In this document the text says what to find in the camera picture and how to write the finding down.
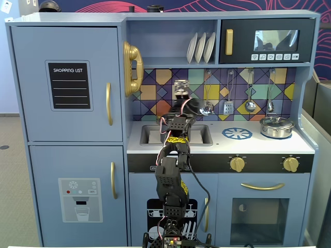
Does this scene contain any blue toy kitchen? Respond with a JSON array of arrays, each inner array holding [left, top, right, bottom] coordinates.
[[5, 9, 321, 247]]

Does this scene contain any gold stove knob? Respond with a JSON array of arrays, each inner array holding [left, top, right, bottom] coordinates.
[[229, 157, 246, 173], [282, 157, 300, 173]]

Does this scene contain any silver slotted spatula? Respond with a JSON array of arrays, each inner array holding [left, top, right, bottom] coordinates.
[[223, 69, 235, 116]]

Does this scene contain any gray sink basin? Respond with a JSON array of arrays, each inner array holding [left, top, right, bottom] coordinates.
[[140, 124, 214, 147]]

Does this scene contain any gold toy telephone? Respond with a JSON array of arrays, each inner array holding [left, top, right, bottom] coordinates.
[[123, 41, 144, 98]]

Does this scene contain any gold microwave handle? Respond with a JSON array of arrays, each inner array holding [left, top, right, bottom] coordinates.
[[225, 28, 234, 56]]

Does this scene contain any fridge door with shopping list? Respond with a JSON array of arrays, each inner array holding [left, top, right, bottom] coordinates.
[[10, 25, 124, 143]]

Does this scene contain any short gold fridge handle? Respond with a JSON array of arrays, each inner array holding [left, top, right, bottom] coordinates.
[[110, 162, 118, 199]]

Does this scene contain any fridge door with ice dispenser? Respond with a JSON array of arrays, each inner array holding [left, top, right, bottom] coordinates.
[[28, 145, 128, 246]]

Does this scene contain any long gold fridge handle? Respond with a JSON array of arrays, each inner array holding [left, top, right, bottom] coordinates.
[[106, 82, 114, 127]]

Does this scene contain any steel pot lid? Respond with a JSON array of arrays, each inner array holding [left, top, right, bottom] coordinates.
[[260, 116, 295, 128]]

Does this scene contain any black cable with connector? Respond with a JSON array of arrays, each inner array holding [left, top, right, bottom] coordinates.
[[185, 152, 210, 245]]

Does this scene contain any black helmet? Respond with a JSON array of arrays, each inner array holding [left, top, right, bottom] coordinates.
[[38, 0, 62, 13]]

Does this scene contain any blue oven door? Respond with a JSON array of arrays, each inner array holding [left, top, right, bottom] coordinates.
[[217, 172, 311, 246]]

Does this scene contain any white toy plate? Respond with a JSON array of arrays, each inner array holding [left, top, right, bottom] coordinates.
[[203, 32, 216, 64], [194, 32, 207, 64], [186, 32, 199, 64]]

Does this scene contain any blue dishwasher door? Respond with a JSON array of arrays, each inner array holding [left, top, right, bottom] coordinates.
[[128, 172, 218, 246]]

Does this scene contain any gold dishwasher door handle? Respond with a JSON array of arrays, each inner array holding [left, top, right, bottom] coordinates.
[[203, 197, 209, 233]]

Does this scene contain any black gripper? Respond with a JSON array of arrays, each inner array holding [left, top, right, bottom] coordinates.
[[169, 98, 189, 117]]

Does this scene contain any small wrist camera board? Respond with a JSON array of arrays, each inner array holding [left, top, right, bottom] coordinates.
[[173, 79, 190, 100]]

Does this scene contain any hanging silver ladle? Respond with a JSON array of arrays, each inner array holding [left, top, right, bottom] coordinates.
[[202, 69, 215, 116]]

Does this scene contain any shiny steel pot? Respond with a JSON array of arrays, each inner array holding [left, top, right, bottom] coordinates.
[[259, 121, 296, 139]]

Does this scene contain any small silver spoon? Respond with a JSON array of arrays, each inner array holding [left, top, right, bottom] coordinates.
[[266, 68, 275, 112]]

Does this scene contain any gold oven door handle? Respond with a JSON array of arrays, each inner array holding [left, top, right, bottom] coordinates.
[[240, 182, 285, 191]]

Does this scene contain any black microwave door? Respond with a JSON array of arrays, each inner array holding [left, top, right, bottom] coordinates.
[[219, 18, 317, 64]]

